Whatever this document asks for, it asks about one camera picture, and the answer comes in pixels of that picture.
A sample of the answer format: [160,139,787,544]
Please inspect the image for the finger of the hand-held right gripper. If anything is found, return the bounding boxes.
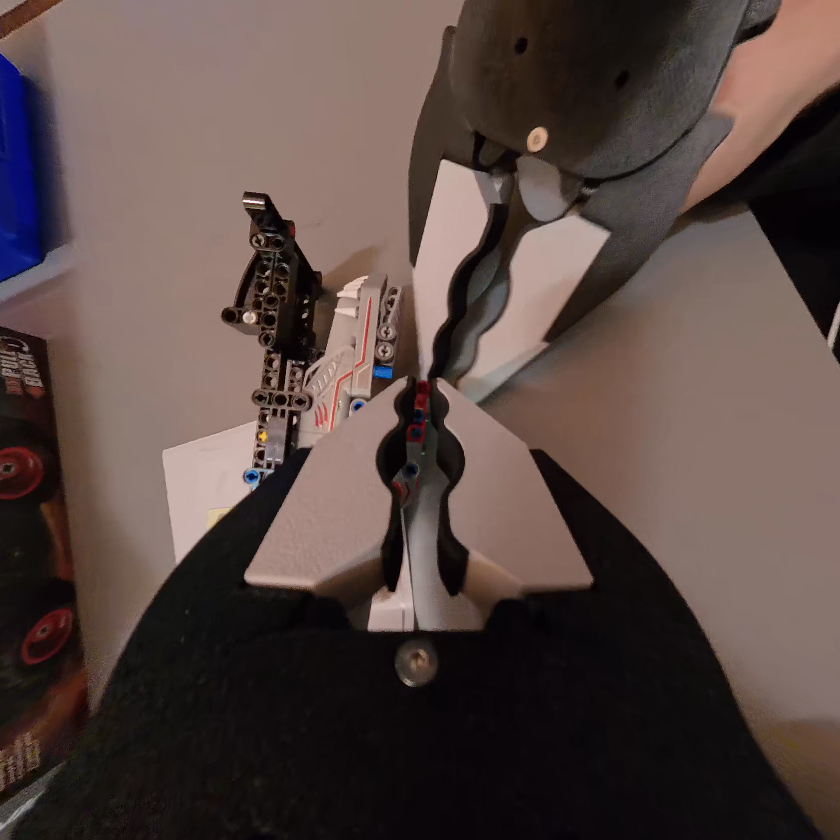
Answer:
[411,157,515,391]
[451,156,614,404]

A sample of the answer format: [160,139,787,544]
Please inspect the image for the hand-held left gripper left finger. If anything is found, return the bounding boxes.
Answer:
[244,377,421,627]

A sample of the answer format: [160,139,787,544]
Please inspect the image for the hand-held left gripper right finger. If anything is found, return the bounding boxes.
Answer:
[430,379,595,631]

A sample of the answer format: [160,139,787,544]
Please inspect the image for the black grey toy brick vehicle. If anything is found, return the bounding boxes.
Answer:
[221,192,435,514]

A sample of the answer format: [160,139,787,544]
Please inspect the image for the person's right forearm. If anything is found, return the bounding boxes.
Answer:
[747,92,840,363]

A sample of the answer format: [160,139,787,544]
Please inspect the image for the grey desk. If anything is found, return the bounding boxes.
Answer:
[0,0,840,836]

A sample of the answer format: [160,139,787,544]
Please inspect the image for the person's right hand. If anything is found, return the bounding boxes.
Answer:
[679,0,840,217]

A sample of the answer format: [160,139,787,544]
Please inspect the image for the white instruction booklet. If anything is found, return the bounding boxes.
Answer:
[163,420,416,632]

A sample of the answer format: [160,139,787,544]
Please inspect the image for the black toy set box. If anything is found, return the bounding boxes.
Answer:
[0,325,91,798]

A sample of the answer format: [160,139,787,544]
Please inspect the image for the blue plastic bin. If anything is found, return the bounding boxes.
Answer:
[0,52,48,284]

